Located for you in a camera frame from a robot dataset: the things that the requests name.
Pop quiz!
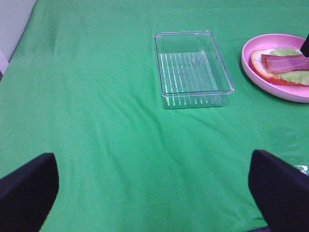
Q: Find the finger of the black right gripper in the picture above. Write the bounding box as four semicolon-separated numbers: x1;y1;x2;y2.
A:
300;35;309;58

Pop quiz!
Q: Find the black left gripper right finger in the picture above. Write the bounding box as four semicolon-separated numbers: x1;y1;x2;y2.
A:
248;150;309;232

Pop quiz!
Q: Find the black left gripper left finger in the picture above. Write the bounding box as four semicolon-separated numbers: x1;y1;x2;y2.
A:
0;153;59;232

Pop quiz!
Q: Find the green lettuce leaf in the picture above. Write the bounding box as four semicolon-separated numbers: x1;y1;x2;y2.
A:
267;47;309;86

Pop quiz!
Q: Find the long bacon strip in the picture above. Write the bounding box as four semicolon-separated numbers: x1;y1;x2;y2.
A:
261;54;309;74

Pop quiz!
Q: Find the bread slice tray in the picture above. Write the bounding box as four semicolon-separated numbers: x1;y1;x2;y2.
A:
250;48;309;87

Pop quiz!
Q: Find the clear plastic film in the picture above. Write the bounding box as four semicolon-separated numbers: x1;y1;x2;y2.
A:
275;145;309;176

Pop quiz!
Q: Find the pink round plate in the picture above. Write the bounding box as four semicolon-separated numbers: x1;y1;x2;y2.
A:
241;33;309;103

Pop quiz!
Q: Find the clear left plastic tray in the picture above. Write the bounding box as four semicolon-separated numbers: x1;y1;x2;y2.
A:
154;31;235;109

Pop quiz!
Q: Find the green tablecloth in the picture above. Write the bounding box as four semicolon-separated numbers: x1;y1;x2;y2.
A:
0;0;309;232

